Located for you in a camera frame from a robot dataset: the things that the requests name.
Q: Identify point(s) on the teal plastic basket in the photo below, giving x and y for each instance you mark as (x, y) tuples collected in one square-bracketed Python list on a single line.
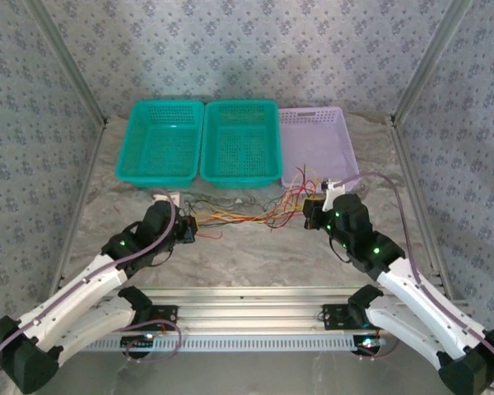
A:
[(240, 144), (158, 144)]

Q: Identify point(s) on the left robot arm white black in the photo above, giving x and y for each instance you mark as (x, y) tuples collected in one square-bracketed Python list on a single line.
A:
[(66, 304)]

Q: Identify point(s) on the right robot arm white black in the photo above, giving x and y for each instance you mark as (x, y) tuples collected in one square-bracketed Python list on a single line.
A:
[(420, 296)]

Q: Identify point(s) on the lilac plastic basket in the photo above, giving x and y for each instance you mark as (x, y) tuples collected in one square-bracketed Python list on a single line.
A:
[(317, 140)]

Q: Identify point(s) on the empty teal plastic basket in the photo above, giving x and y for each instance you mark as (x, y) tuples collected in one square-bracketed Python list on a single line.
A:
[(158, 144)]

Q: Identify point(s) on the black controller board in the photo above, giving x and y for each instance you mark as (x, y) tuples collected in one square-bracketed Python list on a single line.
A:
[(370, 343), (138, 340)]

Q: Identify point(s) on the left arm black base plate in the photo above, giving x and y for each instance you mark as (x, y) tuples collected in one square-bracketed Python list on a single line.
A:
[(166, 317)]

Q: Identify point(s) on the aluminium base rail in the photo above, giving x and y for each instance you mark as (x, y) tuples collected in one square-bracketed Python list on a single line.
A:
[(247, 308)]

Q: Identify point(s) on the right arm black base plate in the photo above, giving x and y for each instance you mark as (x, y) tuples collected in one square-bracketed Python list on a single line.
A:
[(333, 317)]

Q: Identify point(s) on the aluminium frame post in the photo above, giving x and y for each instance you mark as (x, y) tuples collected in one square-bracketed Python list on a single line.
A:
[(432, 61), (66, 61)]

